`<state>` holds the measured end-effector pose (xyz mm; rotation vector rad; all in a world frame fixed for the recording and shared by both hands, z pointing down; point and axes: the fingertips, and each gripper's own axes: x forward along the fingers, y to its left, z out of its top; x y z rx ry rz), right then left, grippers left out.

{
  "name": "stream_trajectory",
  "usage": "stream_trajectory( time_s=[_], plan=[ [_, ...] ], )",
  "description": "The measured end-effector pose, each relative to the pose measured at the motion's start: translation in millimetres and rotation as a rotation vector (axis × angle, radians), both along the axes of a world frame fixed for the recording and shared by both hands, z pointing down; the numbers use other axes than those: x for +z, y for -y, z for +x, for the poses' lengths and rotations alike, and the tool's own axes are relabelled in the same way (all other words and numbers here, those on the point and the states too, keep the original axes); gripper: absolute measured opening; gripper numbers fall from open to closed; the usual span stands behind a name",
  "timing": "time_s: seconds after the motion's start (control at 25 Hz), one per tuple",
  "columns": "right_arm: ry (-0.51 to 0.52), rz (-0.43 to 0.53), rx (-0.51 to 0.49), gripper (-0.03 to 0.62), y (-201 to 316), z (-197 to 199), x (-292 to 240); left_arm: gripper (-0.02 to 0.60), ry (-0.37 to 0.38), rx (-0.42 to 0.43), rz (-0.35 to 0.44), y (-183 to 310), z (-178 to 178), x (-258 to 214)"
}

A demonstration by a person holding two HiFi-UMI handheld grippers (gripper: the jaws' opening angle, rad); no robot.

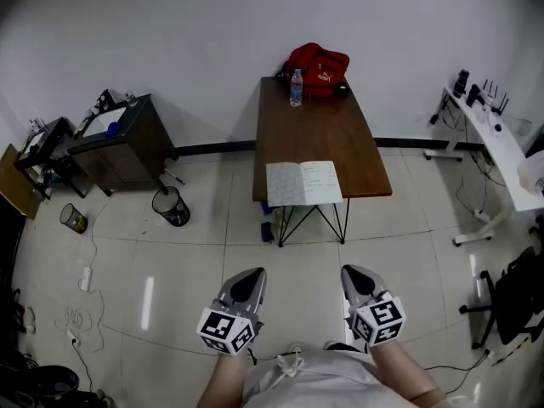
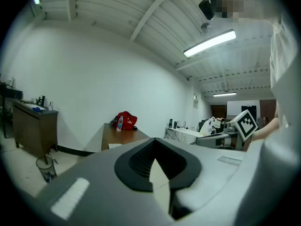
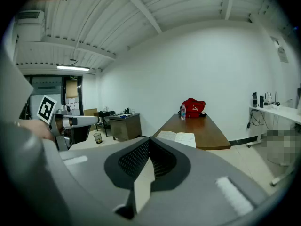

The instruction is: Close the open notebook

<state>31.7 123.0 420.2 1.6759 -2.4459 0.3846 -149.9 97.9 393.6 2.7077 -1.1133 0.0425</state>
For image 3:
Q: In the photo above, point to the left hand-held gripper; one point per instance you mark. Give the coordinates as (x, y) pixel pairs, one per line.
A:
(47, 108)

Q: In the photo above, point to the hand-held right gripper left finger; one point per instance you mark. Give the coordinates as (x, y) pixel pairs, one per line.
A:
(94, 168)

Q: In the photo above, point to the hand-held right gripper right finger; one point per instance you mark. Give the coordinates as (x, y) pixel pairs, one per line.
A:
(202, 173)

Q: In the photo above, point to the white notebook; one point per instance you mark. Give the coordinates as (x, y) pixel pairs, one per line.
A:
(185, 138)

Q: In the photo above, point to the person's left hand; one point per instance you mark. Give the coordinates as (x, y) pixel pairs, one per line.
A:
(37, 127)

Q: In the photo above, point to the brown cardboard box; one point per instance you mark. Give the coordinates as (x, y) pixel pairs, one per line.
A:
(90, 112)

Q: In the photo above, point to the small black side table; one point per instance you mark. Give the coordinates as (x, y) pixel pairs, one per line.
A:
(105, 114)

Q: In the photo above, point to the black mesh waste bin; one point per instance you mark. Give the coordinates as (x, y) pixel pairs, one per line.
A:
(97, 138)

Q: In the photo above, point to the brown cardboard sheet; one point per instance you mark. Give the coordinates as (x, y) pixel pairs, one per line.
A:
(71, 89)

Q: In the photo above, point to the grey metal cabinet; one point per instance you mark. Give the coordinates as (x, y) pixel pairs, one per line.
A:
(125, 127)

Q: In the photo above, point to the brown wooden table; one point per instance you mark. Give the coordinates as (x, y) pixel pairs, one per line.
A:
(202, 131)

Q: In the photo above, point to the glass entrance door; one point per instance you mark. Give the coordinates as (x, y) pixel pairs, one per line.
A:
(49, 95)

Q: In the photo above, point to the long ceiling tube light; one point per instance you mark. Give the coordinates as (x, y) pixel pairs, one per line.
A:
(73, 67)

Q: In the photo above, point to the clear plastic water bottle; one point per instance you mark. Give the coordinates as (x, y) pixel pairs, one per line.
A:
(183, 113)

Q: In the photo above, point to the red sports bag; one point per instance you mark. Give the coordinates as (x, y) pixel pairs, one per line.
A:
(194, 107)

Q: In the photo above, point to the black spray bottle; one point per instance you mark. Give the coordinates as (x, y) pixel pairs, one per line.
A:
(254, 100)

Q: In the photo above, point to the black drinking bottle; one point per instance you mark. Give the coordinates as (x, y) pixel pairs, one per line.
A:
(261, 102)

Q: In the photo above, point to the white long desk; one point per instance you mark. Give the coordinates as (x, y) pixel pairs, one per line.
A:
(279, 112)

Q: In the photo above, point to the white air conditioner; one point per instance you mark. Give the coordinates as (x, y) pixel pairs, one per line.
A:
(30, 25)

